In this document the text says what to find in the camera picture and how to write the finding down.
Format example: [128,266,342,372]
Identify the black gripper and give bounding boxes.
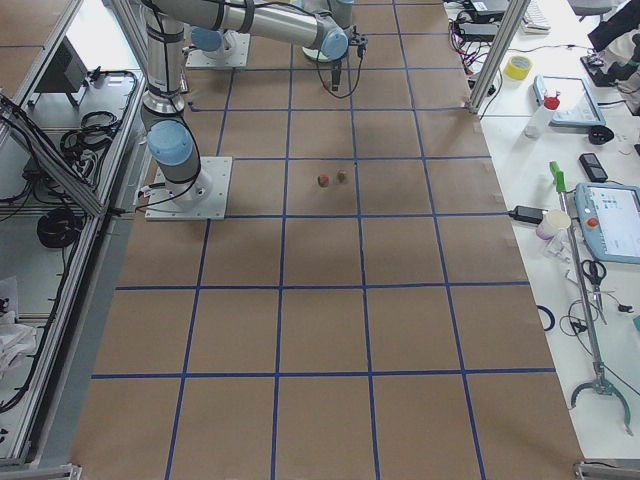
[330,60,342,91]

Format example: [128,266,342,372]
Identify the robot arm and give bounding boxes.
[296,0,354,63]
[141,1,352,204]

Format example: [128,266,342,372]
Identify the black power adapter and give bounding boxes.
[457,22,501,42]

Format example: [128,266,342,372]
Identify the yellow tape roll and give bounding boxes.
[504,55,533,81]

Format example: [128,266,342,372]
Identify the white bottle red cap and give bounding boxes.
[523,94,560,139]

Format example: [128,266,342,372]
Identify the teach pendant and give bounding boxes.
[532,75,606,128]
[574,183,639,264]

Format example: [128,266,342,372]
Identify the paper cup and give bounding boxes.
[535,210,571,241]

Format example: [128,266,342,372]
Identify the black scissors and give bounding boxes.
[581,260,607,324]

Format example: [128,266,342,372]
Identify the long reach grabber tool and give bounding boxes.
[549,161,633,436]

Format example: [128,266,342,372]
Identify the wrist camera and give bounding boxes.
[349,31,368,59]

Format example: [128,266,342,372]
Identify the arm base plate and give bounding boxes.
[186,28,250,70]
[144,156,233,221]

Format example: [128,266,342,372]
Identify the aluminium frame post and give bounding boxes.
[467,0,530,114]

